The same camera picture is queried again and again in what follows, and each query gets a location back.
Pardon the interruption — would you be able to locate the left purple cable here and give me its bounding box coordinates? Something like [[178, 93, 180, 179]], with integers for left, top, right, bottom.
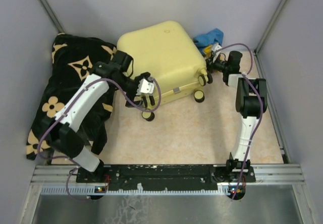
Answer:
[[36, 77, 162, 202]]

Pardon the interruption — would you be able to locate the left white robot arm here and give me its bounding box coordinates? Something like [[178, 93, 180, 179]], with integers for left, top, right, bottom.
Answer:
[[41, 51, 155, 182]]

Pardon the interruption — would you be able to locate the yellow patterned cloth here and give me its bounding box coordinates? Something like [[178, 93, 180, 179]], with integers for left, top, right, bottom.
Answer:
[[203, 44, 214, 59]]

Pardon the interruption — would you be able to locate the blue crumpled cloth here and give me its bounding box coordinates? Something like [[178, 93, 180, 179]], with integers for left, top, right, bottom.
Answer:
[[193, 28, 224, 54]]

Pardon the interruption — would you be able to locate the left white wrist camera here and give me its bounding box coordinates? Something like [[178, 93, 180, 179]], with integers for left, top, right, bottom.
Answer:
[[136, 77, 155, 96]]

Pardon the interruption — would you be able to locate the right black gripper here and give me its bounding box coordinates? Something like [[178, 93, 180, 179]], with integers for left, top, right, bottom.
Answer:
[[198, 55, 228, 75]]

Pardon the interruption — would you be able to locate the black floral fleece blanket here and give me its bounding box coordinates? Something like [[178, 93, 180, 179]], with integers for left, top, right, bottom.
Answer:
[[26, 33, 117, 160]]

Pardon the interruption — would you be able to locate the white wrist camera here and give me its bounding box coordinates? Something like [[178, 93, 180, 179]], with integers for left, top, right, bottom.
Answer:
[[211, 43, 222, 59], [136, 77, 155, 96]]

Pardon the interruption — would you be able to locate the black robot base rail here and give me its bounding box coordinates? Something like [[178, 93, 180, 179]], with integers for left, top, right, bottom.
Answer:
[[76, 164, 256, 199]]

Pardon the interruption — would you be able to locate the yellow suitcase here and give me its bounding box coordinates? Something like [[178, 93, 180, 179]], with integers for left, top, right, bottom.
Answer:
[[117, 21, 212, 110]]

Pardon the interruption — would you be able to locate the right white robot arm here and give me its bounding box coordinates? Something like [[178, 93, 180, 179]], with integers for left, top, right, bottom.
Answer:
[[206, 51, 267, 182]]

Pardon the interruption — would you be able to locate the white cable duct strip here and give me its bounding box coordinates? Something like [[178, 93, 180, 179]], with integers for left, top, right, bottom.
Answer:
[[40, 185, 235, 196]]

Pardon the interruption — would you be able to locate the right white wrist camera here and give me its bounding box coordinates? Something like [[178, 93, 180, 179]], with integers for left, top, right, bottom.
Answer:
[[211, 43, 222, 59]]

